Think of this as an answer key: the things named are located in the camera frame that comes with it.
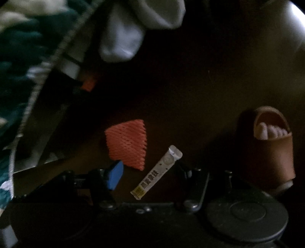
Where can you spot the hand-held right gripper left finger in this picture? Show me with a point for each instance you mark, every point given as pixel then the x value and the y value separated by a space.
pixel 115 175

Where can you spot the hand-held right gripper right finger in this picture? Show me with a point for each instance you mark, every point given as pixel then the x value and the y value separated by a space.
pixel 195 186

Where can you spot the orange foam net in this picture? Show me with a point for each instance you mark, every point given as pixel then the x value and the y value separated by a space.
pixel 126 143

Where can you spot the white stick sachet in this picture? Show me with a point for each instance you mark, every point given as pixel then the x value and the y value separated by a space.
pixel 154 173

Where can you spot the person's foot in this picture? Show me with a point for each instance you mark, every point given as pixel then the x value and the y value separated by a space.
pixel 269 132

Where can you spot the white sock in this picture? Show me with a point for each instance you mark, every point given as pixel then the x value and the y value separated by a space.
pixel 162 12
pixel 121 38

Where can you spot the green white zigzag quilt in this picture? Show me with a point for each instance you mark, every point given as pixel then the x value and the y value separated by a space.
pixel 19 47

